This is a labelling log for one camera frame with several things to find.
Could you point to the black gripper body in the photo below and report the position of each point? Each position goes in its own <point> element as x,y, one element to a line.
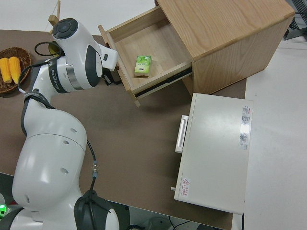
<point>108,79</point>

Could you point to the light wooden drawer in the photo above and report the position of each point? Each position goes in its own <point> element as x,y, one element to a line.
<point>153,45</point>

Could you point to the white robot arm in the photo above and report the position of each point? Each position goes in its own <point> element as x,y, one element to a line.
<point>48,148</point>

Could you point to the green tissue pack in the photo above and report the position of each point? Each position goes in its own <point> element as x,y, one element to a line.
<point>142,65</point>

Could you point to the brown table mat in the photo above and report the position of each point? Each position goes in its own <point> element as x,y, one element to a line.
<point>134,134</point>

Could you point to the wooden mug rack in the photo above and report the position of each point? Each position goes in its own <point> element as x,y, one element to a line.
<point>53,19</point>

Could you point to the brown wicker basket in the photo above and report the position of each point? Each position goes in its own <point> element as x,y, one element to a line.
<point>24,55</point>

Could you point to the yellow corn cob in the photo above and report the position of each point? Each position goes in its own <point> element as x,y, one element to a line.
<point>4,70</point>
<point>15,69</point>

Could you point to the light wooden cabinet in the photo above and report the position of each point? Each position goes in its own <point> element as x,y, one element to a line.
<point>230,36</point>

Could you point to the white toaster oven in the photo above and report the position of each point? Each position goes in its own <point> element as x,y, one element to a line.
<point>216,153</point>

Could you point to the black mesh equipment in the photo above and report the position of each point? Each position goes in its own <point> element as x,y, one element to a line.
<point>297,26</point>

